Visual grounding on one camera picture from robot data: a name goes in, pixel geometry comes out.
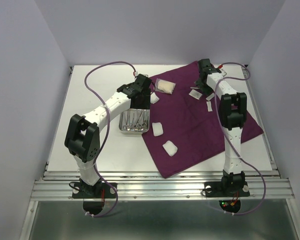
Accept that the white gauze pad top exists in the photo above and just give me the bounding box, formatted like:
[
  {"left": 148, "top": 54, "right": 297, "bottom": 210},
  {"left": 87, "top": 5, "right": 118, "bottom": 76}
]
[{"left": 150, "top": 92, "right": 160, "bottom": 104}]

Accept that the white gauze pad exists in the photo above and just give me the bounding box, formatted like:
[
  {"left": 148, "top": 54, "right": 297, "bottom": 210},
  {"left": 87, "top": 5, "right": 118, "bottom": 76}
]
[
  {"left": 162, "top": 140, "right": 178, "bottom": 157},
  {"left": 152, "top": 122, "right": 164, "bottom": 137},
  {"left": 150, "top": 92, "right": 160, "bottom": 104}
]

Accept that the small clear bagged packet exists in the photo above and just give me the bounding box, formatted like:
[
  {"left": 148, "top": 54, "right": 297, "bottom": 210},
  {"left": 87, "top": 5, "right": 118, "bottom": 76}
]
[{"left": 189, "top": 89, "right": 203, "bottom": 100}]

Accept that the stainless steel tray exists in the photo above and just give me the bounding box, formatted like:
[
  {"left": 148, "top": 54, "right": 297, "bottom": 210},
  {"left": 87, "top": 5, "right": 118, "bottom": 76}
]
[{"left": 118, "top": 108, "right": 150, "bottom": 135}]

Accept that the steel scissors pair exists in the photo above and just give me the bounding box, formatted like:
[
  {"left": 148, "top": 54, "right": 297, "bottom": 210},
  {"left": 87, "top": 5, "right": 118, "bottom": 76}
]
[
  {"left": 142, "top": 111, "right": 149, "bottom": 126},
  {"left": 140, "top": 111, "right": 148, "bottom": 128}
]

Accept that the small white paper strip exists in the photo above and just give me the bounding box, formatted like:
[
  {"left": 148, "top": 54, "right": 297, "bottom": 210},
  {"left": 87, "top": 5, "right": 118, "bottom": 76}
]
[
  {"left": 206, "top": 101, "right": 213, "bottom": 112},
  {"left": 206, "top": 93, "right": 215, "bottom": 102}
]

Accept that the steel hemostat long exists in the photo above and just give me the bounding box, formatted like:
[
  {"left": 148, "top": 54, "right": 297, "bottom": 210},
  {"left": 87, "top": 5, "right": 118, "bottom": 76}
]
[{"left": 129, "top": 112, "right": 139, "bottom": 132}]

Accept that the steel hemostat bottom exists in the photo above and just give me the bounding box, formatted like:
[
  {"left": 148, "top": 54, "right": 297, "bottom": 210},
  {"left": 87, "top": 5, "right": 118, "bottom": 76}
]
[{"left": 135, "top": 111, "right": 144, "bottom": 131}]

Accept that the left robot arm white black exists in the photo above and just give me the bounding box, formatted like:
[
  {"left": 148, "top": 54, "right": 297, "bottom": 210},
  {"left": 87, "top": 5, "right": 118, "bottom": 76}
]
[{"left": 64, "top": 74, "right": 153, "bottom": 198}]

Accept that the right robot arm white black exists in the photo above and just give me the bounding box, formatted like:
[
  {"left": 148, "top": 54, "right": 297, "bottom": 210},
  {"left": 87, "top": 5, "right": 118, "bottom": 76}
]
[{"left": 195, "top": 58, "right": 247, "bottom": 198}]

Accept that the purple surgical cloth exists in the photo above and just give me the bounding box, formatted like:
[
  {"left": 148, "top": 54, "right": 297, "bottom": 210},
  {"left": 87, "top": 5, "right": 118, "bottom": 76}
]
[{"left": 139, "top": 60, "right": 264, "bottom": 179}]

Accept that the bagged beige bandage roll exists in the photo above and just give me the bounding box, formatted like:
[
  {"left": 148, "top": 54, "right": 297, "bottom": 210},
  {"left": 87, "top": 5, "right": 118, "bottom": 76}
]
[{"left": 155, "top": 78, "right": 176, "bottom": 95}]

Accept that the white gauze pad middle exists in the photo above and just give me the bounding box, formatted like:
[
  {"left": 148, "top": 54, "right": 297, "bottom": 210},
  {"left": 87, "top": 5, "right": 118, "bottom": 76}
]
[{"left": 152, "top": 122, "right": 164, "bottom": 137}]

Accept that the white gauze pad bottom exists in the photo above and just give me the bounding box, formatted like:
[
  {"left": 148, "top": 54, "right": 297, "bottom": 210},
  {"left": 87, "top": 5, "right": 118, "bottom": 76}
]
[{"left": 162, "top": 140, "right": 178, "bottom": 157}]

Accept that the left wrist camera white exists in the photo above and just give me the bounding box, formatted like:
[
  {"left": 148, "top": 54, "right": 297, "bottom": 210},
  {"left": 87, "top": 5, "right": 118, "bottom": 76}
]
[{"left": 137, "top": 73, "right": 149, "bottom": 78}]

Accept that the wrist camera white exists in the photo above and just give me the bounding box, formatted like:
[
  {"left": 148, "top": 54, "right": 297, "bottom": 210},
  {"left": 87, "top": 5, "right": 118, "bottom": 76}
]
[
  {"left": 137, "top": 73, "right": 149, "bottom": 78},
  {"left": 220, "top": 68, "right": 227, "bottom": 77}
]

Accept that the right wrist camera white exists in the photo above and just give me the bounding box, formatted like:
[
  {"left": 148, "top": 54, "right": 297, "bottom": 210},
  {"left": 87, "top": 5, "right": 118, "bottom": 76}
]
[{"left": 220, "top": 68, "right": 227, "bottom": 77}]

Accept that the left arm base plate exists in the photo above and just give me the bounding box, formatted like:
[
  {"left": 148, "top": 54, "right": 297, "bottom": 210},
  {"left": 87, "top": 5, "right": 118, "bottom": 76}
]
[{"left": 69, "top": 181, "right": 116, "bottom": 199}]

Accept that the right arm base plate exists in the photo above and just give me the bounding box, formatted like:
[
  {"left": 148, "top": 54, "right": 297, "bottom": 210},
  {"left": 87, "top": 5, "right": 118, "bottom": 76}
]
[{"left": 201, "top": 181, "right": 250, "bottom": 198}]

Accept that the aluminium front rail frame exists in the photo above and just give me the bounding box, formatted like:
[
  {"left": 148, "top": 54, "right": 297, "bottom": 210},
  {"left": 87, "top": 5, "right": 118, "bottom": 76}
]
[{"left": 30, "top": 170, "right": 295, "bottom": 201}]

